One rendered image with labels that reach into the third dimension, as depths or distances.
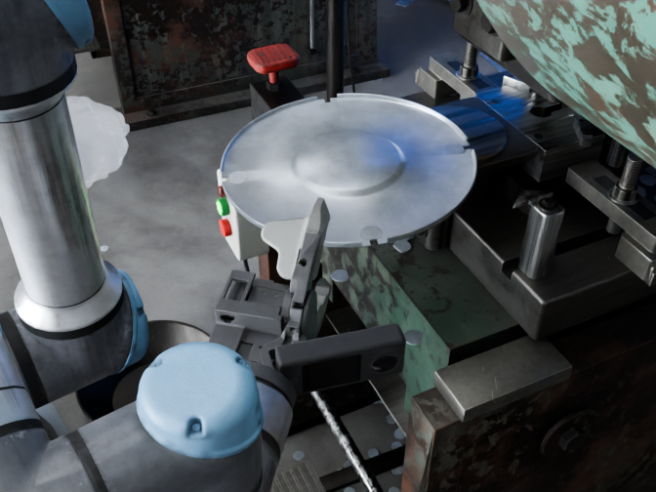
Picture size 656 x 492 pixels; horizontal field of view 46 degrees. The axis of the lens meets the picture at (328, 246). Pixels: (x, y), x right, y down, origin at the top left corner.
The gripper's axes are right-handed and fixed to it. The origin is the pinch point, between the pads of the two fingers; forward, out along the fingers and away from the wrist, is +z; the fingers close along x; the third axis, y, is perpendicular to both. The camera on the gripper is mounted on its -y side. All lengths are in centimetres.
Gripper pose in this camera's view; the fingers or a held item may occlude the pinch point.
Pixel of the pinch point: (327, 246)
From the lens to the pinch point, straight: 79.3
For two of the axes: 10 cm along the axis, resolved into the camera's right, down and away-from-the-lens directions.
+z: 2.2, -6.7, 7.1
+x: 0.1, 7.3, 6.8
